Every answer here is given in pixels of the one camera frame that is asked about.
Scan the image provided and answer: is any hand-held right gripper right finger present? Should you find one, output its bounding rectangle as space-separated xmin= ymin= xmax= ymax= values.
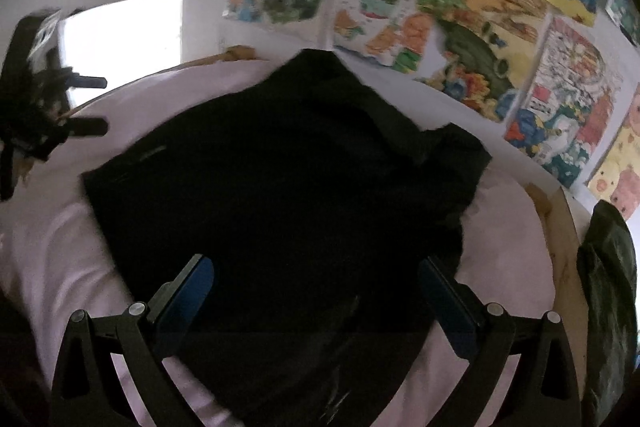
xmin=417 ymin=256 xmax=583 ymax=427

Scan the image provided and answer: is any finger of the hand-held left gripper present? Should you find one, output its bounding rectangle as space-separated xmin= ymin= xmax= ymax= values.
xmin=62 ymin=117 xmax=110 ymax=138
xmin=69 ymin=74 xmax=109 ymax=90

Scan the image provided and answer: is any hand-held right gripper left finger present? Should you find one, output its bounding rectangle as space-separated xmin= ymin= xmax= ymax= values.
xmin=50 ymin=253 xmax=216 ymax=427

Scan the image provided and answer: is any black jacket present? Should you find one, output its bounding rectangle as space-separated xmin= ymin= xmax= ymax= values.
xmin=81 ymin=48 xmax=493 ymax=427

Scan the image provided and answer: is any bright window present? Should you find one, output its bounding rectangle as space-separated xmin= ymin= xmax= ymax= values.
xmin=59 ymin=0 xmax=184 ymax=110

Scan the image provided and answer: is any pink bed sheet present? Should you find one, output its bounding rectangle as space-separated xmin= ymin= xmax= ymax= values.
xmin=0 ymin=56 xmax=562 ymax=427

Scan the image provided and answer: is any dark green garment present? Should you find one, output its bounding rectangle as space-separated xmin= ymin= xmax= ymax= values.
xmin=576 ymin=199 xmax=640 ymax=427

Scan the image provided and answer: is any wooden bed frame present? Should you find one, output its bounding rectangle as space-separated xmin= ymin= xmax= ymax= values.
xmin=180 ymin=45 xmax=593 ymax=360

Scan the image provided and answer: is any yellow pig wall drawing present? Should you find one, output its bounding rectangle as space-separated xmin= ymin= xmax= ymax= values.
xmin=586 ymin=82 xmax=640 ymax=208

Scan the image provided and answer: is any city collage wall drawing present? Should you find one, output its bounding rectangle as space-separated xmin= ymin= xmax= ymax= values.
xmin=504 ymin=16 xmax=627 ymax=190

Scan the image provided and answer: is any yellow green landscape wall drawing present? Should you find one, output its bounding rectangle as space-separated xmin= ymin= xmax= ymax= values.
xmin=414 ymin=0 xmax=552 ymax=124

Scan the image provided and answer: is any red-haired figure wall drawing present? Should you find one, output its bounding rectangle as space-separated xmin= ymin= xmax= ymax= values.
xmin=604 ymin=0 xmax=640 ymax=50

